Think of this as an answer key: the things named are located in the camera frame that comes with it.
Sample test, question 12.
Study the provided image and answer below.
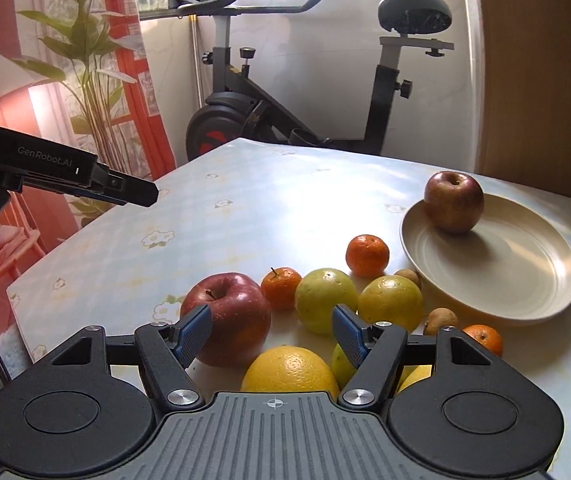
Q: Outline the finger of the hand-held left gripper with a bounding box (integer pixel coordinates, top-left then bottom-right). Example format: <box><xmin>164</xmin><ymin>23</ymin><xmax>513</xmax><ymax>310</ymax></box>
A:
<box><xmin>92</xmin><ymin>162</ymin><xmax>160</xmax><ymax>207</ymax></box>

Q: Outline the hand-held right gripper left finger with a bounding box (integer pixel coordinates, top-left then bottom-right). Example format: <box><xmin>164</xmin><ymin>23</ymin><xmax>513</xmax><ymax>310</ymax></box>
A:
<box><xmin>45</xmin><ymin>304</ymin><xmax>213</xmax><ymax>410</ymax></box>

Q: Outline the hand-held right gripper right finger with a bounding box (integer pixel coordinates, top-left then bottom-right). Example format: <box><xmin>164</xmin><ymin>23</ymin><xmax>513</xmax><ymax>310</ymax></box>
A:
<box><xmin>332</xmin><ymin>303</ymin><xmax>504</xmax><ymax>409</ymax></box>

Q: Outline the cream round plate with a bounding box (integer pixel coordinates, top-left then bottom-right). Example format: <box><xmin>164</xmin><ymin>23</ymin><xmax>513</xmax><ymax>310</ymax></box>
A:
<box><xmin>399</xmin><ymin>194</ymin><xmax>571</xmax><ymax>326</ymax></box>

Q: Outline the yellow-green round fruit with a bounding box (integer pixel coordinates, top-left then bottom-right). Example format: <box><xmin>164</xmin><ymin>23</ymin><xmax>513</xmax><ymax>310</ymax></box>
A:
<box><xmin>294</xmin><ymin>268</ymin><xmax>359</xmax><ymax>336</ymax></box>
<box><xmin>330</xmin><ymin>342</ymin><xmax>361</xmax><ymax>387</ymax></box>

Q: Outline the large shiny red apple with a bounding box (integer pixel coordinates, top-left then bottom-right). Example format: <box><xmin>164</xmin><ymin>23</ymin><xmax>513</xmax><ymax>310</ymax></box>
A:
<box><xmin>180</xmin><ymin>272</ymin><xmax>272</xmax><ymax>368</ymax></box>

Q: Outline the yellow round fruit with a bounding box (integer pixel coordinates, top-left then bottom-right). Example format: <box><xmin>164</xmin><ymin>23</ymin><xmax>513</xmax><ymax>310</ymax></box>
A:
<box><xmin>358</xmin><ymin>275</ymin><xmax>425</xmax><ymax>333</ymax></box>
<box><xmin>397</xmin><ymin>364</ymin><xmax>434</xmax><ymax>394</ymax></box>

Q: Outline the large yellow orange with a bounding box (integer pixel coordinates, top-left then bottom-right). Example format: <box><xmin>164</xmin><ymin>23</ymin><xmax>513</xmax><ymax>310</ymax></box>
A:
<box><xmin>240</xmin><ymin>346</ymin><xmax>341</xmax><ymax>395</ymax></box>

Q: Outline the red and white curtain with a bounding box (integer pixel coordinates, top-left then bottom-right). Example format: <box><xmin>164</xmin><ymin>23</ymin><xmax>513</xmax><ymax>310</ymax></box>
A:
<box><xmin>0</xmin><ymin>0</ymin><xmax>177</xmax><ymax>321</ymax></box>

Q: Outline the small tangerine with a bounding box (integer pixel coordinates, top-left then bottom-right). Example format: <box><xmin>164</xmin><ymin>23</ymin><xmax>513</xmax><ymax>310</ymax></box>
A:
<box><xmin>346</xmin><ymin>234</ymin><xmax>390</xmax><ymax>278</ymax></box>
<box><xmin>462</xmin><ymin>324</ymin><xmax>504</xmax><ymax>358</ymax></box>
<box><xmin>260</xmin><ymin>267</ymin><xmax>303</xmax><ymax>311</ymax></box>

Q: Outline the brown kiwi behind lemon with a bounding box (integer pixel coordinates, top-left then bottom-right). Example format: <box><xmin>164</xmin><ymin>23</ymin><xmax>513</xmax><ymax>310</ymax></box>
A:
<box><xmin>394</xmin><ymin>269</ymin><xmax>422</xmax><ymax>291</ymax></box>

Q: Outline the brown kiwi near plate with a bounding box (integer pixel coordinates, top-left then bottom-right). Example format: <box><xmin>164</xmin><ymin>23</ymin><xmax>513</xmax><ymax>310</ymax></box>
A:
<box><xmin>424</xmin><ymin>307</ymin><xmax>459</xmax><ymax>336</ymax></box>

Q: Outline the orange plastic stool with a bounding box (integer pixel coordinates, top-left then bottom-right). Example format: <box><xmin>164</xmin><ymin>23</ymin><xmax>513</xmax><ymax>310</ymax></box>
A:
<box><xmin>0</xmin><ymin>224</ymin><xmax>43</xmax><ymax>306</ymax></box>

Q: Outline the tall green potted plant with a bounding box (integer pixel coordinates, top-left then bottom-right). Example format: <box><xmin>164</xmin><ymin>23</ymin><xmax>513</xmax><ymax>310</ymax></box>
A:
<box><xmin>8</xmin><ymin>0</ymin><xmax>147</xmax><ymax>231</ymax></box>

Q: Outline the black exercise bike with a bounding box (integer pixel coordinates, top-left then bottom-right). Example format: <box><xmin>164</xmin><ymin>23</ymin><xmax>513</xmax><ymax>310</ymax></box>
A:
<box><xmin>159</xmin><ymin>0</ymin><xmax>455</xmax><ymax>161</ymax></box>

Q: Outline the floral pale tablecloth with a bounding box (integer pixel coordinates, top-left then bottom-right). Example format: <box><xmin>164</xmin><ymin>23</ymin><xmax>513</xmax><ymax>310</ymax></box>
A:
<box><xmin>6</xmin><ymin>137</ymin><xmax>571</xmax><ymax>480</ymax></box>

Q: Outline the metal pole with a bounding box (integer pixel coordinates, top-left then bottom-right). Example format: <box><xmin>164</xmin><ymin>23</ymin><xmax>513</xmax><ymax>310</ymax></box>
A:
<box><xmin>191</xmin><ymin>14</ymin><xmax>205</xmax><ymax>111</ymax></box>

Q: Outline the small dull red apple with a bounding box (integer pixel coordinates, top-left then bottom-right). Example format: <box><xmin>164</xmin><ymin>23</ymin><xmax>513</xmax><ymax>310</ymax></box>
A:
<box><xmin>424</xmin><ymin>170</ymin><xmax>485</xmax><ymax>235</ymax></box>

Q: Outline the wooden door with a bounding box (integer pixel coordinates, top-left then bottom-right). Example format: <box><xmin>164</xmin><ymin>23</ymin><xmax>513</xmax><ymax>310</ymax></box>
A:
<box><xmin>474</xmin><ymin>0</ymin><xmax>571</xmax><ymax>207</ymax></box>

